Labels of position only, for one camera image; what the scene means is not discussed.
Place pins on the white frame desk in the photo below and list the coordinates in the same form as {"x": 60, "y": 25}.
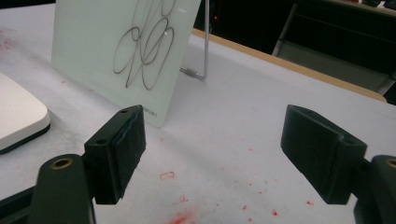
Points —
{"x": 327, "y": 62}

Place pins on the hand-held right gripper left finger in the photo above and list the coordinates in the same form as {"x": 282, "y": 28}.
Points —
{"x": 118, "y": 155}

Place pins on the metal whiteboard stand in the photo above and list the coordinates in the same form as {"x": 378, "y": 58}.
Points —
{"x": 206, "y": 46}

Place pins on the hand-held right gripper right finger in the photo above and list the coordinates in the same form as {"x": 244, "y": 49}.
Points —
{"x": 317, "y": 155}

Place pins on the white whiteboard eraser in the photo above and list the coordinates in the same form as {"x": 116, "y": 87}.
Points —
{"x": 18, "y": 118}

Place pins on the frosted glass whiteboard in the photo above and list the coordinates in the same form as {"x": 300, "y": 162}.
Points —
{"x": 93, "y": 46}

